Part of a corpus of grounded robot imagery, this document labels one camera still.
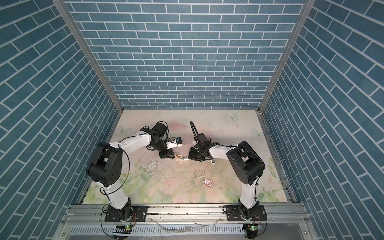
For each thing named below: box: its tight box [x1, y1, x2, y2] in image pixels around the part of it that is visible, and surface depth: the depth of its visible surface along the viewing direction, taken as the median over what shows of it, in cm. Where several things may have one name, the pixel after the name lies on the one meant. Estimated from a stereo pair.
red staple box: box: [202, 177, 214, 188], surface depth 85 cm
